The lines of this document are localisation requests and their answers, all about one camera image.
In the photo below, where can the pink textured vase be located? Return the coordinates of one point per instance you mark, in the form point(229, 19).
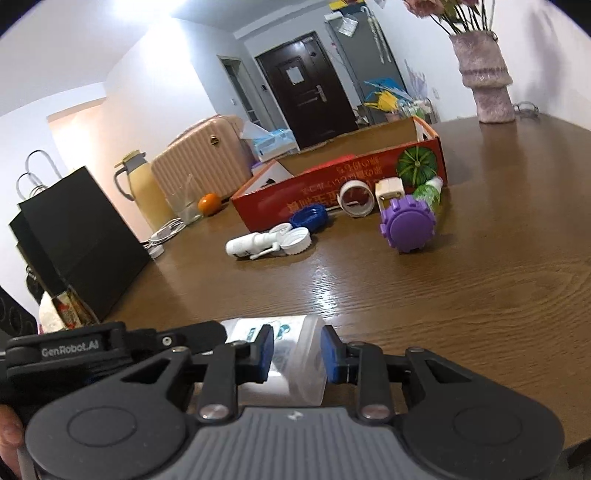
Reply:
point(487, 78)

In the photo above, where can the white and purple pack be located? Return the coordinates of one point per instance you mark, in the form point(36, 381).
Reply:
point(255, 167)

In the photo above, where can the eyeglasses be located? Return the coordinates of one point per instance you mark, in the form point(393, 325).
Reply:
point(526, 107)

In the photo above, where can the white tape roll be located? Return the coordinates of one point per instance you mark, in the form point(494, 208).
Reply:
point(355, 183)

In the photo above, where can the orange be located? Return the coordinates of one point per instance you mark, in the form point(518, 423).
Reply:
point(210, 204)

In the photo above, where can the grey fridge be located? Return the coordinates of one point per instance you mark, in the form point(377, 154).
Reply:
point(364, 50)

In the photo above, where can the pink flower bouquet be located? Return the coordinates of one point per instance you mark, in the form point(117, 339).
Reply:
point(418, 5)

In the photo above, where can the blue lid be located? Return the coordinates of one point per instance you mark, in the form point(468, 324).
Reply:
point(318, 217)

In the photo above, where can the clear plastic container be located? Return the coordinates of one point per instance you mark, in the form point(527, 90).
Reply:
point(295, 364)

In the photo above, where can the green and white bottle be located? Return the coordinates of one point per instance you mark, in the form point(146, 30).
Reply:
point(427, 194)

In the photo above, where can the pink suitcase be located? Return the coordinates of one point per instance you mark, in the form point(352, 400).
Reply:
point(198, 157)

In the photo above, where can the white plastic bag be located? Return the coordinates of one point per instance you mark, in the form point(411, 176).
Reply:
point(346, 24)

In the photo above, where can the person's left hand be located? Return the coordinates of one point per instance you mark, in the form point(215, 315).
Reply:
point(8, 429)

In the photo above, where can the blue and white tissue pack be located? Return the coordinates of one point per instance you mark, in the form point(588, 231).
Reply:
point(272, 141)

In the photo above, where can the black moulded tray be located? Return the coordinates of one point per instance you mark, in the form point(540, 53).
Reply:
point(14, 318)

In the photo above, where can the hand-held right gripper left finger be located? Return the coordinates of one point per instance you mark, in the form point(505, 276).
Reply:
point(264, 353)

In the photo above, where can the clear glass cup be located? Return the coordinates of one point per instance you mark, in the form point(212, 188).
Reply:
point(187, 212)

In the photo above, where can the snack packets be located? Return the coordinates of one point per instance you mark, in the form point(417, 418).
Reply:
point(69, 311)

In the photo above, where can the paper note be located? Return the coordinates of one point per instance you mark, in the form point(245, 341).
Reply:
point(294, 74)

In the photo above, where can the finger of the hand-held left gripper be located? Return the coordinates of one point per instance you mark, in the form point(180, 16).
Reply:
point(198, 334)

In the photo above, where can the yellow thermos jug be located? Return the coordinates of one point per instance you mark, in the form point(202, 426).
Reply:
point(143, 194)

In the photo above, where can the white lid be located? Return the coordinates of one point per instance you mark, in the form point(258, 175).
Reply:
point(295, 242)

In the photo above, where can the dark entrance door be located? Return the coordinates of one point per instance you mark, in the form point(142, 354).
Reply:
point(304, 115)

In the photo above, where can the black paper bag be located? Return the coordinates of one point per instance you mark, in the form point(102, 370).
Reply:
point(83, 240)

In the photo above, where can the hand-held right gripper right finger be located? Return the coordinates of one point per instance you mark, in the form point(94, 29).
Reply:
point(330, 355)

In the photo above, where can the yellow and blue toy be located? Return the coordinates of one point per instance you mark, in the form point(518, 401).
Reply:
point(385, 99)

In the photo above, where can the grey interior door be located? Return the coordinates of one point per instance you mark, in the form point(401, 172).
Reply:
point(233, 87)

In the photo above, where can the red cardboard box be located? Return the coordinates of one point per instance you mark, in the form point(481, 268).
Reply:
point(286, 194)

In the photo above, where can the purple gear-shaped lid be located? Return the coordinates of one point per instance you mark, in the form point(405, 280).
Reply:
point(408, 226)

